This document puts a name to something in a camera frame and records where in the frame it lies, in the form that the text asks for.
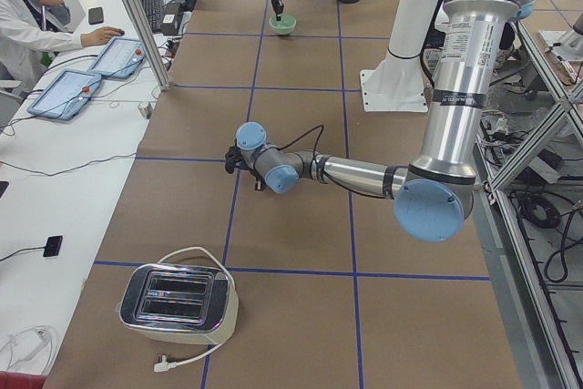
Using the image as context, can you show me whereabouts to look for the aluminium frame rack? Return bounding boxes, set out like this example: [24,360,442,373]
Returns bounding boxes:
[475,11,582,388]

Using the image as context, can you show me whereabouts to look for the aluminium frame post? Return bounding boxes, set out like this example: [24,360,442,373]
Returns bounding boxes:
[122,0,170,91]

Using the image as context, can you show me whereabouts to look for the green bowl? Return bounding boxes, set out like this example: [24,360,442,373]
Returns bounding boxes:
[269,14,297,36]

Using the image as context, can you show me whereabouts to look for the white and chrome toaster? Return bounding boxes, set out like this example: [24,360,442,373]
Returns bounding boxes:
[118,263,239,345]

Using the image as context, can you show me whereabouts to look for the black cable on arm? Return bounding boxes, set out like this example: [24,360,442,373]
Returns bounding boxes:
[277,123,327,153]

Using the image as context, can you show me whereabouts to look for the far blue teach pendant tablet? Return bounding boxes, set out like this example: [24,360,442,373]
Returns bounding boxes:
[88,36,145,79]

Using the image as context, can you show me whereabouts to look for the white toaster power cable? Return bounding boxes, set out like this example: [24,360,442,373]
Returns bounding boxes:
[153,246,225,374]

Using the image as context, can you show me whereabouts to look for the near blue teach pendant tablet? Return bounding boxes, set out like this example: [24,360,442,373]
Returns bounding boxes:
[27,69,103,120]

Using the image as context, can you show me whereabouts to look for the person in white coat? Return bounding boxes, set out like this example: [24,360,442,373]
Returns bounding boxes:
[1,0,124,93]

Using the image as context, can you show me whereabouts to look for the blue teach pendant tablet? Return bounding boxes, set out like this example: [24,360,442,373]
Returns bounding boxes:
[88,36,145,79]
[27,69,103,120]

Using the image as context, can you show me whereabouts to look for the black keyboard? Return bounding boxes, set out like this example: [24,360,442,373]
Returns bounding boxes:
[139,0,163,33]

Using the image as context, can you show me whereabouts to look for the small black square device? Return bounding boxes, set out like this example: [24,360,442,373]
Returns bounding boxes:
[43,235,63,258]

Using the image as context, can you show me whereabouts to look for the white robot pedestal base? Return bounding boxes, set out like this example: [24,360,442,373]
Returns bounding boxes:
[360,0,438,113]

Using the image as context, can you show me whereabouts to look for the black smartphone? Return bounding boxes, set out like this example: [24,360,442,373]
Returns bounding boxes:
[87,6,104,25]

